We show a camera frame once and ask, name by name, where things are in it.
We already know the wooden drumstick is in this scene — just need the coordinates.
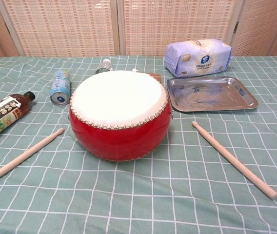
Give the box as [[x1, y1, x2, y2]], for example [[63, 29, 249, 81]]
[[191, 121, 277, 200], [0, 128, 65, 190]]

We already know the stainless steel tray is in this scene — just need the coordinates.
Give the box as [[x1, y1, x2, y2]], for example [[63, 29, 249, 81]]
[[166, 77, 259, 113]]

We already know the red and white drum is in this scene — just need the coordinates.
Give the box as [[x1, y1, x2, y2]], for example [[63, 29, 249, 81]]
[[69, 70, 173, 162]]

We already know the purple tissue pack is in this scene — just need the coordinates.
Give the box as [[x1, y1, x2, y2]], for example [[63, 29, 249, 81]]
[[163, 39, 233, 78]]

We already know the green checked tablecloth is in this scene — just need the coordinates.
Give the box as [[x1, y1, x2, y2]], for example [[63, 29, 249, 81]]
[[0, 55, 277, 234]]

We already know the clear water bottle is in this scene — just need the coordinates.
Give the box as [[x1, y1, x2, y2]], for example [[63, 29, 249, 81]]
[[95, 58, 112, 75]]

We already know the light blue drink can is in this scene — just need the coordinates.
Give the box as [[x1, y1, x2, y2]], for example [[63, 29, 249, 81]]
[[50, 70, 71, 106]]

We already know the bamboo folding screen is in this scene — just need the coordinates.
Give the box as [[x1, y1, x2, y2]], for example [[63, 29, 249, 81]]
[[0, 0, 277, 60]]

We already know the brown tea bottle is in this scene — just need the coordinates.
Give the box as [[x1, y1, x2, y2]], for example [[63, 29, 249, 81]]
[[0, 91, 36, 147]]

